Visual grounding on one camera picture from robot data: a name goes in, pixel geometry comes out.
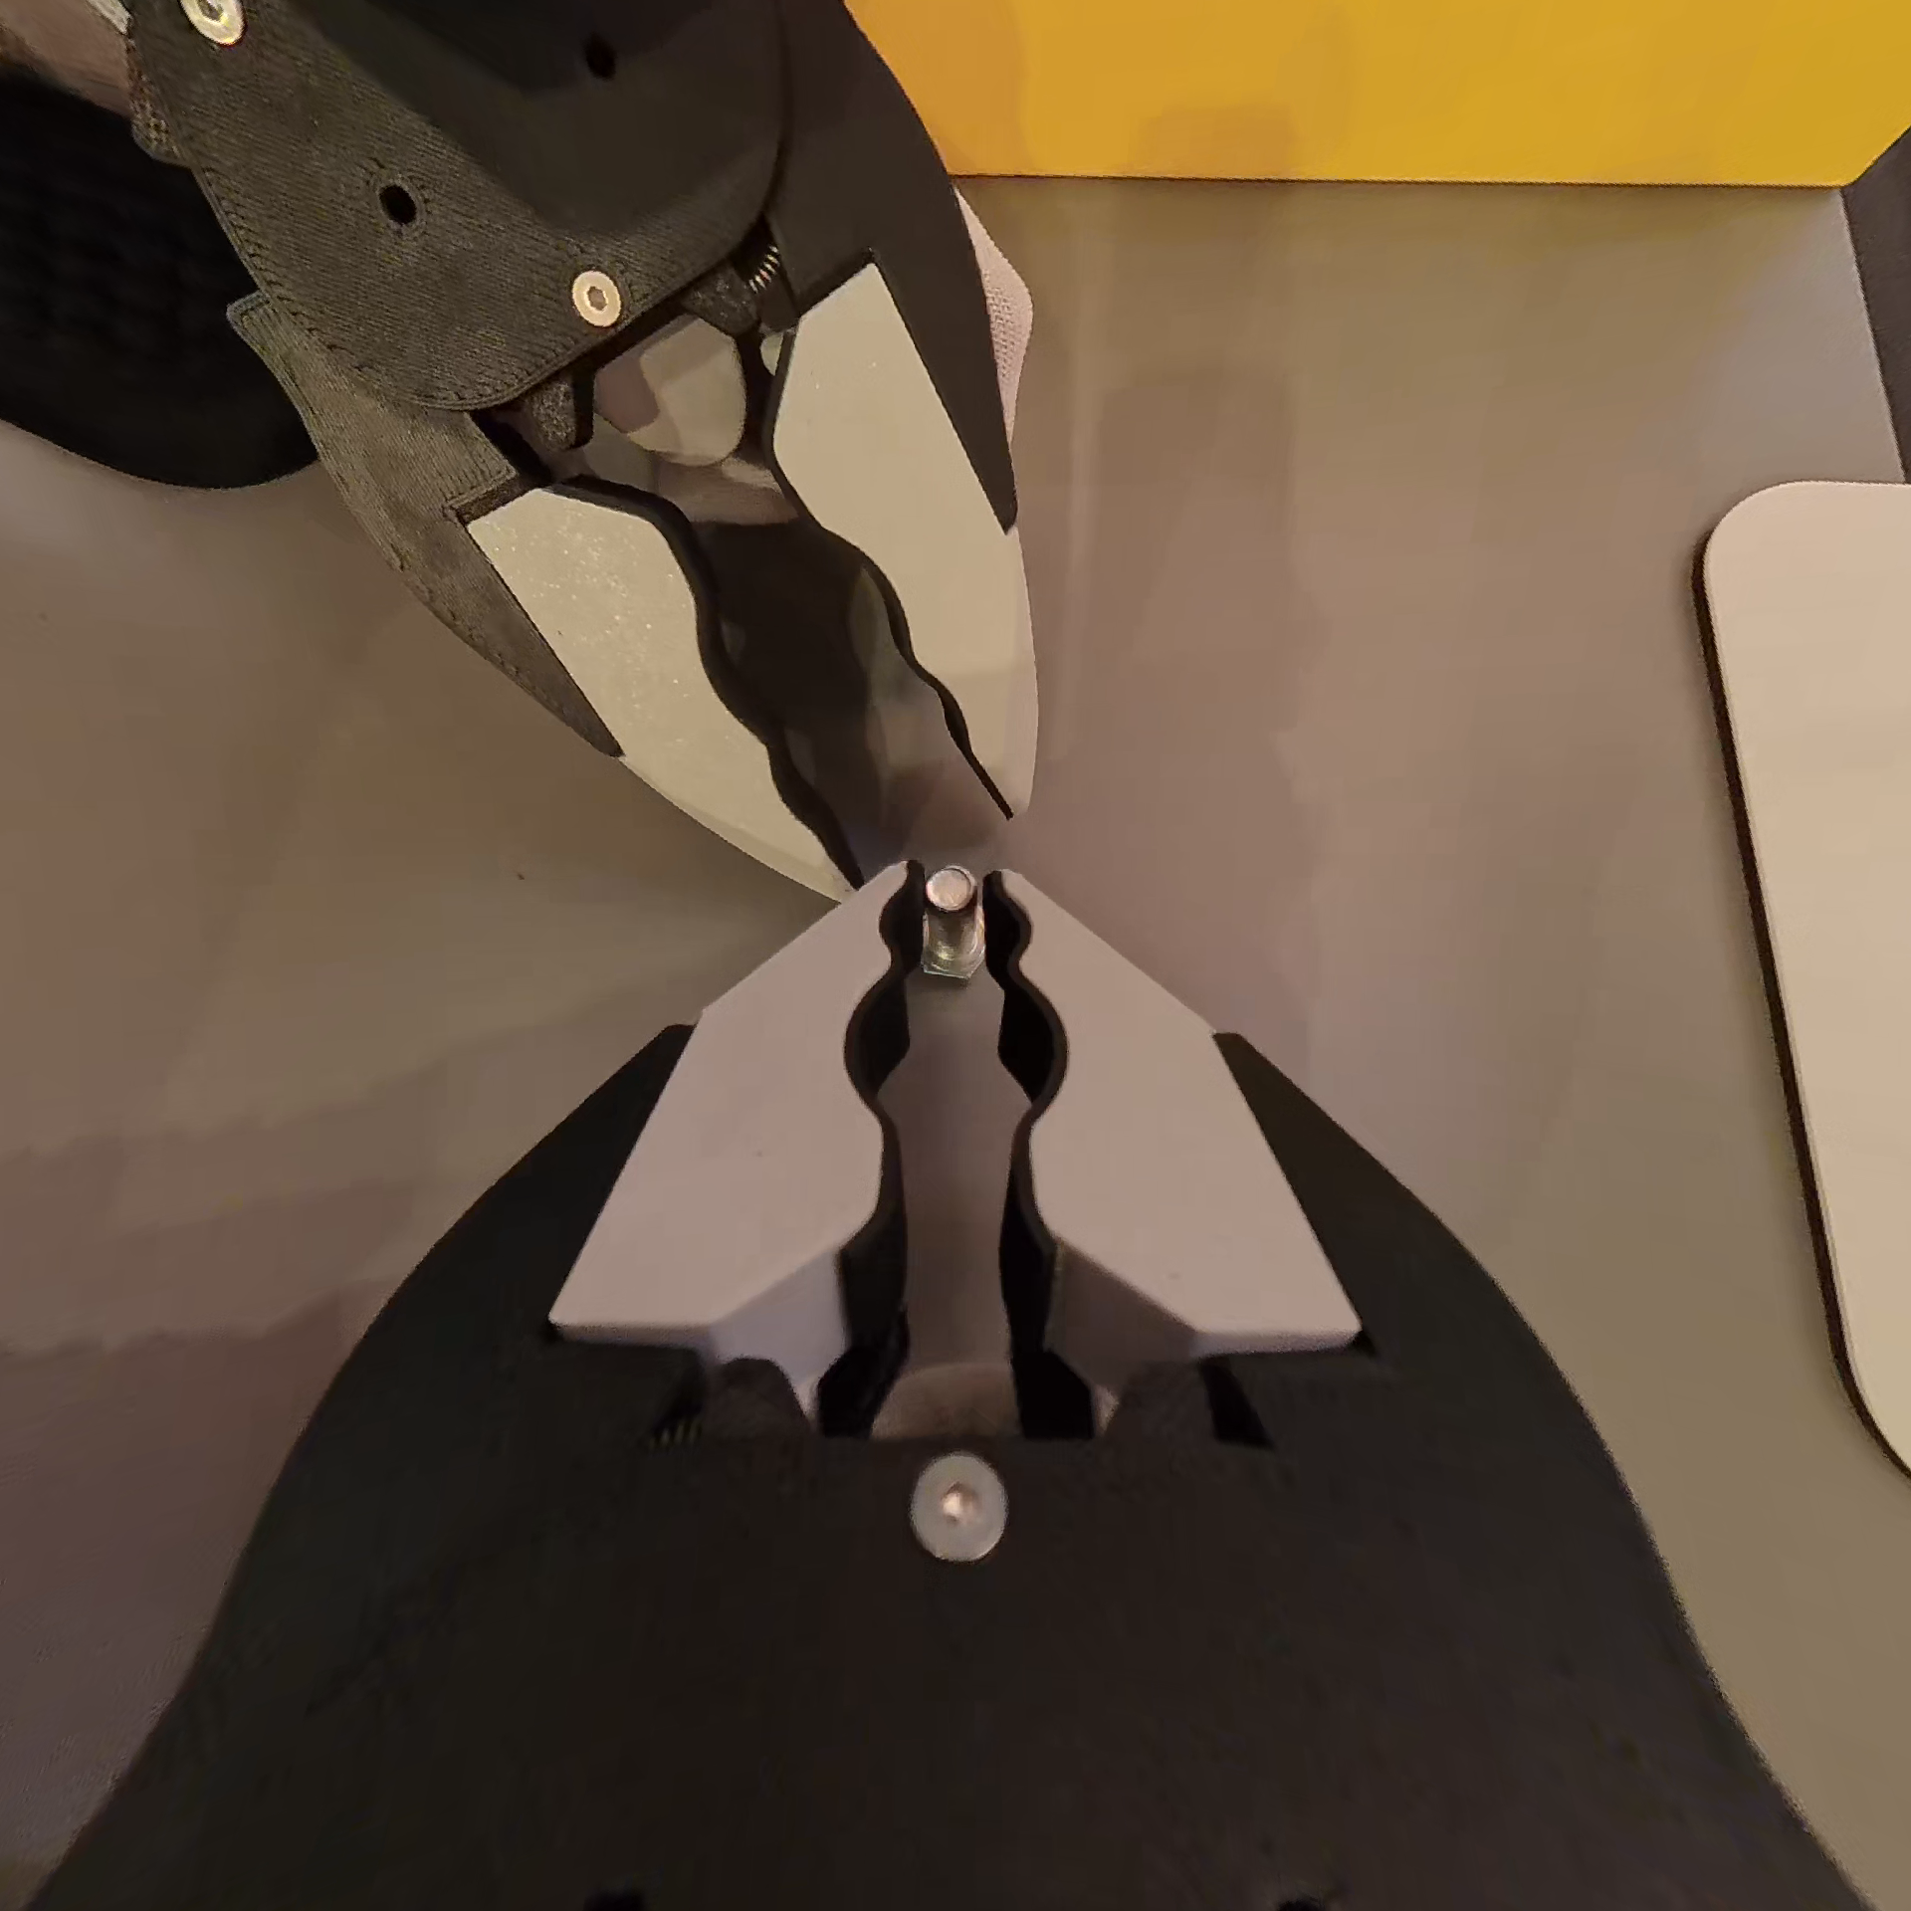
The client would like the wooden document stand white base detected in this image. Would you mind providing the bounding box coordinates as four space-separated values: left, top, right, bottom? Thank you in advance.
1698 479 1911 1473

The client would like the black round pad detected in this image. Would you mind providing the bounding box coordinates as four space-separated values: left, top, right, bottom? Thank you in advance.
0 75 317 495

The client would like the person's left hand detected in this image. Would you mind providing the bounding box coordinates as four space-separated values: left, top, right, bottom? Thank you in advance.
951 197 1037 481

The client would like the silver hex bolt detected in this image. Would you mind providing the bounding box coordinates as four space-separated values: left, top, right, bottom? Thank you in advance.
916 860 990 980

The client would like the yellow plastic bin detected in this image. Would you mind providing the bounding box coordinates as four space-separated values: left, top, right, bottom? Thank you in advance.
846 0 1911 188

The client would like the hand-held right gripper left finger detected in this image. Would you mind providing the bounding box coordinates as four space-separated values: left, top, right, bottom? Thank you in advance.
558 868 918 1419

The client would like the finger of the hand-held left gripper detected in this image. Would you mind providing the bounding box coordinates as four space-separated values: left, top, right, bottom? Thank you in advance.
464 479 900 898
703 264 1043 825

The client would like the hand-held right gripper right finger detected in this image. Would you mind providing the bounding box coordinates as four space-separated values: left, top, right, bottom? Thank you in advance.
999 873 1362 1419

